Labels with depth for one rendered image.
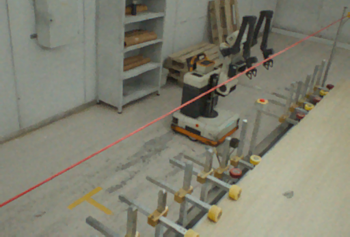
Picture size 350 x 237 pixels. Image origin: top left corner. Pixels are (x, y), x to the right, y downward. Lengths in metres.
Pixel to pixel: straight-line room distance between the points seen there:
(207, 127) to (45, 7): 2.21
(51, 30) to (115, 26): 0.88
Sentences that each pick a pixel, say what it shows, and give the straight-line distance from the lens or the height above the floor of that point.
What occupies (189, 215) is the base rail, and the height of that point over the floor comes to 0.70.
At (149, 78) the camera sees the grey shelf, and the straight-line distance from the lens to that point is 5.85.
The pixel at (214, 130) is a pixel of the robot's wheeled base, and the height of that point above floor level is 0.26.
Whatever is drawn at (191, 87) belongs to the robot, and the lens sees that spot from 4.47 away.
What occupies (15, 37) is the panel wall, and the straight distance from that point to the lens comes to 4.37.
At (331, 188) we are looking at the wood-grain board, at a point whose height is 0.90.
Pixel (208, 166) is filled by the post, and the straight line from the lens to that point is 2.47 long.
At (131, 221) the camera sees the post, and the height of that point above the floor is 1.08.
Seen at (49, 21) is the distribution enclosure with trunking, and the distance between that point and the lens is 4.29.
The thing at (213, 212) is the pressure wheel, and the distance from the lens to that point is 2.20.
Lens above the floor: 2.40
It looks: 26 degrees down
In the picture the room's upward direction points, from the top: 6 degrees clockwise
